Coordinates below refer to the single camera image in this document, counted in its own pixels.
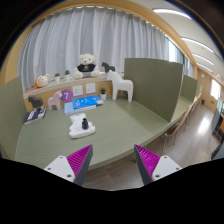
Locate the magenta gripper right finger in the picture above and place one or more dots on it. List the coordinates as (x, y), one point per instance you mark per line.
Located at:
(153, 167)

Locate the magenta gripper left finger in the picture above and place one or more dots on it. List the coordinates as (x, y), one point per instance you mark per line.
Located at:
(73, 167)

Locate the white power strip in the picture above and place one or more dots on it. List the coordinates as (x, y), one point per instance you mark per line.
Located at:
(76, 130)

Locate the light blue book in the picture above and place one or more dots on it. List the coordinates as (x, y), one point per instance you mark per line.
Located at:
(68, 108)

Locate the dark blue book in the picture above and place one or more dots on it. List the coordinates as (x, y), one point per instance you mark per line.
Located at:
(35, 115)

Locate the pink horse figurine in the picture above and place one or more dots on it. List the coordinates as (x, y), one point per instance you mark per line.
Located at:
(54, 101)

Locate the wooden chair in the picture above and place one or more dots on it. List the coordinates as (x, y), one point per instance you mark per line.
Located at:
(173, 130)

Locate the purple round number sign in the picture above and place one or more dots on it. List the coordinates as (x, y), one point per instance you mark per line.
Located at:
(67, 95)

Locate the dark grey horse figurine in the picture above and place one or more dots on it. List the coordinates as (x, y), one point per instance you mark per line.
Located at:
(36, 102)

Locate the small potted plant desk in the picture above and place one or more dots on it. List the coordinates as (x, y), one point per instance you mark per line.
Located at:
(103, 93)

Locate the green left desk divider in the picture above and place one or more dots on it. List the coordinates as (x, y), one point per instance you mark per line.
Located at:
(12, 113)

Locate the green desk divider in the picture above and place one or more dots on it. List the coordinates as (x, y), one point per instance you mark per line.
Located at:
(157, 84)
(12, 113)

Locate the green right desk divider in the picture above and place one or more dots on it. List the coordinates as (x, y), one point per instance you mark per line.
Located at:
(157, 84)

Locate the large white horse figurine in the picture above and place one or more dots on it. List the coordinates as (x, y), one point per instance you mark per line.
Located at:
(119, 84)

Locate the orange fox plush toy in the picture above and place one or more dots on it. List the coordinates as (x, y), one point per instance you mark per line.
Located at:
(40, 82)

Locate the small potted plant left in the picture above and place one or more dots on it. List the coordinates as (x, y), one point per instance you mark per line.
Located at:
(57, 77)

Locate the small potted plant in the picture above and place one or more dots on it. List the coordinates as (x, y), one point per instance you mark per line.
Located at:
(57, 77)
(67, 75)

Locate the small potted plant middle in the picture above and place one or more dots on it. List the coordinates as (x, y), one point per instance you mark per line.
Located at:
(67, 75)

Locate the white teddy bear black shirt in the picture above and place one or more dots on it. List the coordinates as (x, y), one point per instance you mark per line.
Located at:
(86, 67)

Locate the small black horse figurine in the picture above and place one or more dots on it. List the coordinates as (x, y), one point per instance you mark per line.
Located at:
(107, 67)

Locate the grey white curtain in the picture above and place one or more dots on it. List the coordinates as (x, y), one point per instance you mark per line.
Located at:
(53, 45)

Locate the white wall socket left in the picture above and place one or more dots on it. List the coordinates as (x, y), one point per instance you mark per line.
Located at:
(77, 90)

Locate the white wall socket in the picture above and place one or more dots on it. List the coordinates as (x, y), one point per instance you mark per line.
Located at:
(90, 88)
(77, 90)

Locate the white wall socket right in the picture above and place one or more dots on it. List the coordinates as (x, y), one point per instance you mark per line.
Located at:
(90, 88)

